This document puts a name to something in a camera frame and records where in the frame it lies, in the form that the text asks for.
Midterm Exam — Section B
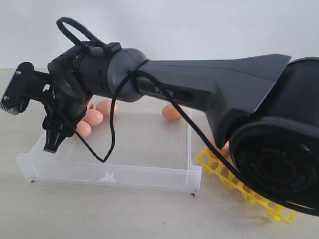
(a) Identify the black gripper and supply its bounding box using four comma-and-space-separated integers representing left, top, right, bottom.
41, 92, 90, 153

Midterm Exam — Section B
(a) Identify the brown egg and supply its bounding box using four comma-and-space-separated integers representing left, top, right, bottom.
96, 100, 112, 117
161, 105, 182, 121
76, 120, 92, 137
210, 138, 230, 159
87, 101, 94, 109

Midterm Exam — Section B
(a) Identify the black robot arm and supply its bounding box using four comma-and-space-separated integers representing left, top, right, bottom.
43, 41, 319, 216

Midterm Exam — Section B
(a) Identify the brown egg second row left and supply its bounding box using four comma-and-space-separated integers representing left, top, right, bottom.
82, 109, 103, 126

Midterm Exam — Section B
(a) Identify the clear plastic drawer bin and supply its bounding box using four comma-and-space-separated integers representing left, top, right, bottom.
16, 98, 202, 197

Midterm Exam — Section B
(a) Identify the yellow plastic egg tray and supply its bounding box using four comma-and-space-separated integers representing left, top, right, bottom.
196, 147, 297, 224

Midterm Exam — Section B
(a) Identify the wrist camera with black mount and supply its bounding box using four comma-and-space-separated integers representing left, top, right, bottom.
0, 62, 53, 116

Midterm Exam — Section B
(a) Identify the black cable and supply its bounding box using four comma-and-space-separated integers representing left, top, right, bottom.
44, 16, 319, 212

